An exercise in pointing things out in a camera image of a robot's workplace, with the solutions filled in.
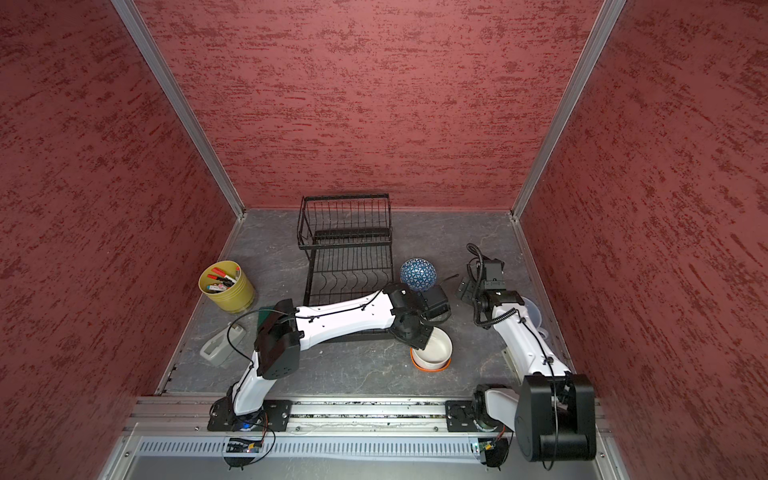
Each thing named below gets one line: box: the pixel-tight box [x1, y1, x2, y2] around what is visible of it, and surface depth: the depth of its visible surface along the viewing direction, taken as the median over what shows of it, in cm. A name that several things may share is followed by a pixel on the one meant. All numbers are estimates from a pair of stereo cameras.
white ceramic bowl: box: [412, 326, 453, 370], surface depth 80 cm
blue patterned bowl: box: [400, 257, 437, 292], surface depth 97 cm
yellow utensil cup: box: [198, 260, 255, 314], surface depth 88 cm
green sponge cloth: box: [257, 306, 271, 330], surface depth 95 cm
